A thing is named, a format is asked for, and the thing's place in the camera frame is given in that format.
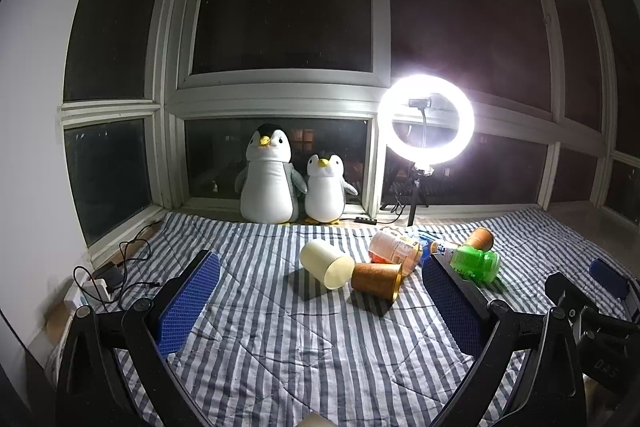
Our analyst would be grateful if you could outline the small orange cup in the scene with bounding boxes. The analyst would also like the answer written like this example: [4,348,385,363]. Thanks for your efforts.
[464,228,495,251]

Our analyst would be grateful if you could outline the orange instant noodle cup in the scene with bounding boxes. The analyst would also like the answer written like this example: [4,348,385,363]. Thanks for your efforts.
[368,228,422,277]

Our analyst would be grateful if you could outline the black power strip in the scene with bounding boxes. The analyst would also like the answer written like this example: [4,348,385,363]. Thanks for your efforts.
[352,216,378,225]

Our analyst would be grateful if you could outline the small plush penguin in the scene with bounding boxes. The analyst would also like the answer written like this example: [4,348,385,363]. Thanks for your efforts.
[304,154,359,223]

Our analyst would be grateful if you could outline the green and blue soda bottle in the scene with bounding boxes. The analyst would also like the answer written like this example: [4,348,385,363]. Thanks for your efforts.
[419,232,500,284]

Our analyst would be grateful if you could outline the black ring light tripod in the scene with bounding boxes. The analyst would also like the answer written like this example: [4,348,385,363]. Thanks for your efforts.
[380,164,434,227]

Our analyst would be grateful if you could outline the white ring light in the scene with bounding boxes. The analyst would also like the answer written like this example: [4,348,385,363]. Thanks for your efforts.
[378,74,475,169]

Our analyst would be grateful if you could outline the white charger adapter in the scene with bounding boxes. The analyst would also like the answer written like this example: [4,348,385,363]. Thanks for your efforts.
[81,279,112,307]

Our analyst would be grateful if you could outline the large plush penguin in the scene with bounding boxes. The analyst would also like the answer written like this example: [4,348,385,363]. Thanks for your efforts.
[234,124,308,225]

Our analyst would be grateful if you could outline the striped blue white quilt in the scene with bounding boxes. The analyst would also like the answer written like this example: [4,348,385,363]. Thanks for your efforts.
[55,208,631,426]

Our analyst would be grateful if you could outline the black charger cable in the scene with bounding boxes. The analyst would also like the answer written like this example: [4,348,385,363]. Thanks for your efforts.
[72,220,164,310]

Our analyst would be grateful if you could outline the cream plastic cup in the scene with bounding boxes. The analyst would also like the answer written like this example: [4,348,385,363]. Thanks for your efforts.
[300,239,355,291]

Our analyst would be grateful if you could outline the brown cork-textured cup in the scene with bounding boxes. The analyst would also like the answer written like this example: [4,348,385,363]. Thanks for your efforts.
[350,262,402,303]

